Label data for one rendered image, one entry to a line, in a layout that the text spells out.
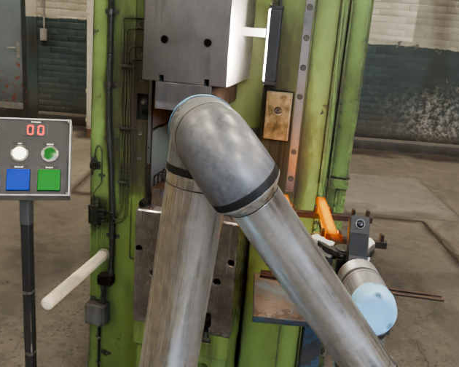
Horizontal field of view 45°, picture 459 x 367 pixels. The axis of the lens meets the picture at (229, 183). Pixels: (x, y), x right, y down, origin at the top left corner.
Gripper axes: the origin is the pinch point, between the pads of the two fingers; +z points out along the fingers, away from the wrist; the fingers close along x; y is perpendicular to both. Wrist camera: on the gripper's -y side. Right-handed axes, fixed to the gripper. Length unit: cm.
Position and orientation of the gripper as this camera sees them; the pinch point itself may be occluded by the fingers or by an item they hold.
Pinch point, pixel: (342, 234)
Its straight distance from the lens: 143.1
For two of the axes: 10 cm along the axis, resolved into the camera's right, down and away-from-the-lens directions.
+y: -0.7, 9.6, 2.7
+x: 10.0, 0.7, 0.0
